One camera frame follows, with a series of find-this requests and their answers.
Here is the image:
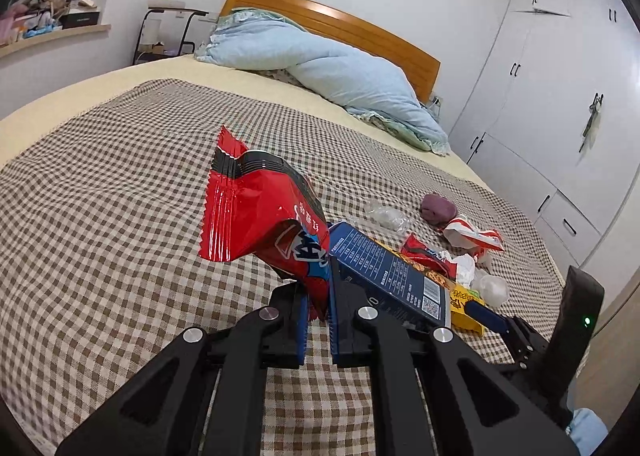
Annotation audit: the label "wooden bed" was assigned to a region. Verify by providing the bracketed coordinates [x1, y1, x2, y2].
[220, 0, 442, 104]

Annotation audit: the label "white wardrobe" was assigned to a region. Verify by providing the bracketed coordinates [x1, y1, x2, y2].
[447, 0, 640, 267]

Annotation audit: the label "red white snack wrapper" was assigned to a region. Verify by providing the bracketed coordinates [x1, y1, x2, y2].
[442, 215, 506, 264]

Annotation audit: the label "cream bed sheet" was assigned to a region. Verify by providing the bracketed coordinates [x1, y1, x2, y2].
[0, 53, 493, 187]

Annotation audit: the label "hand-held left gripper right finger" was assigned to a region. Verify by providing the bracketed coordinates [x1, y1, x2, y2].
[329, 256, 581, 456]

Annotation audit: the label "grey hanging cloth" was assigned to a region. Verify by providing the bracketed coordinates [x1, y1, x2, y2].
[579, 93, 605, 154]

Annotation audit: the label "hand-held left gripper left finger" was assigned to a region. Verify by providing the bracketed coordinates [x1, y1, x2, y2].
[55, 281, 308, 456]

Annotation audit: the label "black flat box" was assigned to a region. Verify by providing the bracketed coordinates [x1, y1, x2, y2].
[60, 9, 101, 30]

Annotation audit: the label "person's right forearm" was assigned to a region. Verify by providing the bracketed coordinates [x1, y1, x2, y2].
[567, 407, 610, 456]

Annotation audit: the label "yellow snack bag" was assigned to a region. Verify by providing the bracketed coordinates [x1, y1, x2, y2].
[425, 271, 488, 337]

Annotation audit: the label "pink bags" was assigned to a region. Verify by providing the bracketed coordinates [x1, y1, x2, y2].
[0, 0, 31, 44]

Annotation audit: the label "red snack packet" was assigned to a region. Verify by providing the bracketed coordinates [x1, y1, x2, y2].
[197, 126, 333, 321]
[400, 232, 461, 279]

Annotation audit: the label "white wad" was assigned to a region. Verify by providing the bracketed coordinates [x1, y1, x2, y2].
[470, 270, 511, 307]

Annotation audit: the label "black frame side table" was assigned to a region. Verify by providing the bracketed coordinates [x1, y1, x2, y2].
[132, 8, 208, 65]

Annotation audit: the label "purple round lump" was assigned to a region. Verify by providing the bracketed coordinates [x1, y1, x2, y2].
[420, 192, 458, 227]

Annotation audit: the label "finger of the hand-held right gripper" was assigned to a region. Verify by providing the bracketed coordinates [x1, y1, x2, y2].
[464, 301, 532, 337]
[502, 335, 534, 370]

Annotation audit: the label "light blue duvet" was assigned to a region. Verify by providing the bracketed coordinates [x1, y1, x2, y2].
[194, 8, 451, 157]

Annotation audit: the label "dark blue milk carton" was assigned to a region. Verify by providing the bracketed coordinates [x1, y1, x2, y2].
[327, 221, 453, 334]

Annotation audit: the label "clear plastic wrapper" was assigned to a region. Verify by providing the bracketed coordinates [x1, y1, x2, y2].
[362, 201, 412, 231]

